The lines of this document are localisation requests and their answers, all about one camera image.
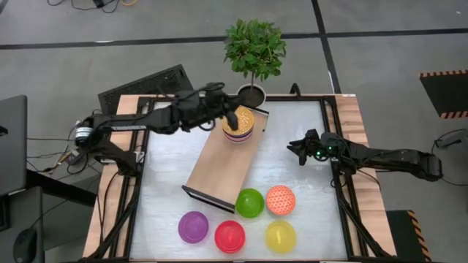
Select red translucent plastic bowl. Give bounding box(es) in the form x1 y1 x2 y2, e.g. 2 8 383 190
214 220 246 254

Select dark grey desk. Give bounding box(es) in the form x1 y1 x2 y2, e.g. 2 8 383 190
0 168 98 263

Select black floor cables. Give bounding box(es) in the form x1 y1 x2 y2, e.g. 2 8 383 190
47 0 138 14

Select white glossy table sheet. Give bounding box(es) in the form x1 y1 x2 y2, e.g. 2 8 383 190
129 100 348 261

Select green potted plant white pot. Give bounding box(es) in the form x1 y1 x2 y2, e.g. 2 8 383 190
222 18 288 109

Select black metal table frame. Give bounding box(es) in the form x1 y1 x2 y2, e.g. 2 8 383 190
75 93 398 263

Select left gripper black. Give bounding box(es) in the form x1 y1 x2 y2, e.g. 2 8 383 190
199 91 241 132

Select tangled black cable bundle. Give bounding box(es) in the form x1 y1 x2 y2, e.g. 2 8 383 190
27 137 110 175

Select wooden tray board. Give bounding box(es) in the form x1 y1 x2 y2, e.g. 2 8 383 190
181 107 271 214

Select black power adapter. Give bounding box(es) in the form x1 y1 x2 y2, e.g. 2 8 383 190
65 149 86 166

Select grey floor device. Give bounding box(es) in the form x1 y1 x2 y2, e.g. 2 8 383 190
434 129 468 149

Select black computer mouse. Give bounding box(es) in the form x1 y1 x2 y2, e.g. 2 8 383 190
12 228 38 263

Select green translucent plastic bowl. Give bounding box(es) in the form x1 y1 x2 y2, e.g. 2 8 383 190
235 188 265 219

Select yellow translucent plastic bowl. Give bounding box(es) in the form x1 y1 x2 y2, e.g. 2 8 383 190
265 219 298 255

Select black hazard striped floor mat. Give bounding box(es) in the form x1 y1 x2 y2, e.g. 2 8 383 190
419 69 468 120
386 210 433 263

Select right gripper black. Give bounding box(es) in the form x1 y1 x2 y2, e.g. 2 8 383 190
287 129 336 166

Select thin black floor cable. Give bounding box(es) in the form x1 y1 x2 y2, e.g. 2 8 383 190
430 127 468 187

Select dark blue patterned ceramic bowl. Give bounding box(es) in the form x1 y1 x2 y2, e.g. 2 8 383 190
222 129 254 142

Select orange patterned ceramic bowl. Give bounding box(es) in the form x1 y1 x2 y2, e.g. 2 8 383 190
265 185 297 216

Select dark grey laptop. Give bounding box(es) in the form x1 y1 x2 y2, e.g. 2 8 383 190
0 94 29 198

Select yellow patterned ceramic bowl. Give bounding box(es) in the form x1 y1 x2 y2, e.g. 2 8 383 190
222 105 255 138

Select purple translucent plastic bowl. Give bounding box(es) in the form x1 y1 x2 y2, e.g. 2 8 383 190
178 210 210 244

